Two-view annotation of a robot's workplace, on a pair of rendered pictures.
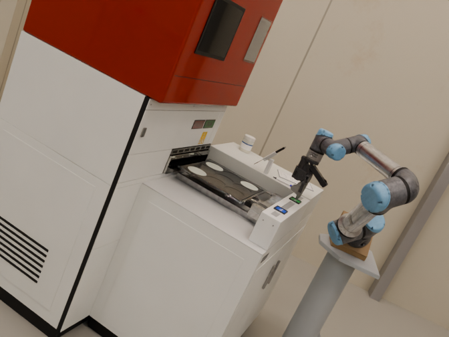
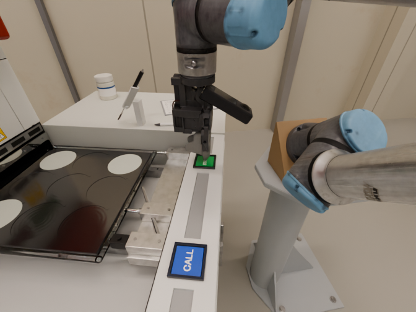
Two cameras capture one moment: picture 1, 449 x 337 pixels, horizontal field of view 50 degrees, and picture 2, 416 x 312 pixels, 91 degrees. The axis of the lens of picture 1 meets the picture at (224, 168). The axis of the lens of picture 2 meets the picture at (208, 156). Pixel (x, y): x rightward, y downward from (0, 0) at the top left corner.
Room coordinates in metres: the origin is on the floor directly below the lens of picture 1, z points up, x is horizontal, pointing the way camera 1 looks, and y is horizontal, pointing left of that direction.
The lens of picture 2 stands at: (1.87, -0.30, 1.29)
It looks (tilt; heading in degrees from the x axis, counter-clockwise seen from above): 36 degrees down; 347
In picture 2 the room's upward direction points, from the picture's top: straight up
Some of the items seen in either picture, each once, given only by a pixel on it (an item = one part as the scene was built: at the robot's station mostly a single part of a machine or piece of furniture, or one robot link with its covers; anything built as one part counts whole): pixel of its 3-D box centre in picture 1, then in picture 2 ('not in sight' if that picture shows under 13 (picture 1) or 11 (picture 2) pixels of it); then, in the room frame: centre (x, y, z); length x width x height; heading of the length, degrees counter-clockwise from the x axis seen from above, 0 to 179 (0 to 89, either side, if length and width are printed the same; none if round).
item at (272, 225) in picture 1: (282, 218); (200, 218); (2.16, -0.34, 0.89); 0.55 x 0.09 x 0.14; 162
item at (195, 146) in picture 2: (296, 190); (197, 148); (2.27, -0.36, 1.01); 0.06 x 0.03 x 0.09; 72
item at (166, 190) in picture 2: (267, 209); (168, 196); (2.27, -0.28, 0.87); 0.36 x 0.08 x 0.03; 162
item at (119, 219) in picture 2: (254, 196); (134, 191); (2.28, -0.19, 0.90); 0.38 x 0.01 x 0.01; 162
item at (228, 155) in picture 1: (263, 179); (150, 124); (2.67, -0.23, 0.89); 0.62 x 0.35 x 0.14; 72
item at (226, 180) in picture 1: (223, 178); (69, 186); (2.34, -0.02, 0.90); 0.34 x 0.34 x 0.01; 72
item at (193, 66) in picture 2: (314, 156); (197, 64); (2.29, -0.37, 1.20); 0.08 x 0.08 x 0.05
